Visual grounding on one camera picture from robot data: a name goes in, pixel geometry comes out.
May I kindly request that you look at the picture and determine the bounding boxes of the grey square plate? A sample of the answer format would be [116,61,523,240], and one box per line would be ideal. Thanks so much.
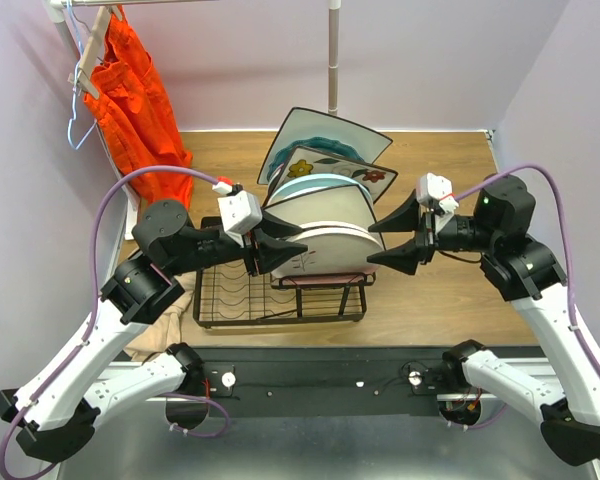
[263,185,376,233]

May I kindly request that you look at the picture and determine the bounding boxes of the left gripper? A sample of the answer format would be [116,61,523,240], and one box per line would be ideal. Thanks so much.
[167,204,310,277]

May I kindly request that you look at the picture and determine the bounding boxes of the beige cloth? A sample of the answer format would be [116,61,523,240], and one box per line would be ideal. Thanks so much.
[123,290,193,361]

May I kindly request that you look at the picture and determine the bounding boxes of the teal rimmed plate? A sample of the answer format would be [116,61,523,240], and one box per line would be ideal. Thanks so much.
[267,136,364,176]

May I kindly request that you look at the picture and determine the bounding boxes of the blue wire hanger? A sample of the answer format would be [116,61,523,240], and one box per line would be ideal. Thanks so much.
[66,1,97,151]

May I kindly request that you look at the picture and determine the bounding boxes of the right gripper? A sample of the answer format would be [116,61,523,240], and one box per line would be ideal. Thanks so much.
[366,185,498,275]

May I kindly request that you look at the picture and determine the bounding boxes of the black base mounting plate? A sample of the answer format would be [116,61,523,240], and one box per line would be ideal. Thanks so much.
[179,345,546,419]

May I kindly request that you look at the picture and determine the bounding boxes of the orange shorts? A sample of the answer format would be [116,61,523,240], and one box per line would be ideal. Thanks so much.
[82,4,195,210]

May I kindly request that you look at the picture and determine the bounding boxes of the wooden clip hanger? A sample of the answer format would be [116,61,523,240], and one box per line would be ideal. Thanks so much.
[69,3,123,98]

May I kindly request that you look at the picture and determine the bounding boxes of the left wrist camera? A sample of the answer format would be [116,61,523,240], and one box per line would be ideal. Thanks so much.
[218,191,262,235]

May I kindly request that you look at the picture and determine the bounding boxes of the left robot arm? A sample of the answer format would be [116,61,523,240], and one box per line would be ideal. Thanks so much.
[0,196,308,464]

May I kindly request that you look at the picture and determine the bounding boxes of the pink and cream round plate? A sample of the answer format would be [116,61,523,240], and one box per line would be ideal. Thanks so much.
[271,221,385,278]

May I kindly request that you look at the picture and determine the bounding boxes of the black wire dish rack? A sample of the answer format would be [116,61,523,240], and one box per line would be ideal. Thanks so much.
[192,262,376,329]

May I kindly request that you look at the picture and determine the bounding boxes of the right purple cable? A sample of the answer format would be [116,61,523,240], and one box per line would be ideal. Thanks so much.
[449,163,600,471]

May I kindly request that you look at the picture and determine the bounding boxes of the large white square plate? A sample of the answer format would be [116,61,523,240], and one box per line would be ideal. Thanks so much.
[256,107,393,185]

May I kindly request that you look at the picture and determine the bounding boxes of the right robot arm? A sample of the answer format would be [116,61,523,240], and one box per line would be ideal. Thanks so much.
[369,173,600,466]

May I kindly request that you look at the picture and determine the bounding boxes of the watermelon round plate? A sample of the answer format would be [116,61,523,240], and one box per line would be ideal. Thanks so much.
[264,174,373,206]

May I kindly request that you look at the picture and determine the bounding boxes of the flower square plate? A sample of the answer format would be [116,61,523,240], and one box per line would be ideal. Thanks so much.
[266,146,398,203]

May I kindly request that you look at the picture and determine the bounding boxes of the white clothes rack frame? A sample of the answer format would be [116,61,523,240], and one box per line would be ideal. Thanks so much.
[43,0,343,117]

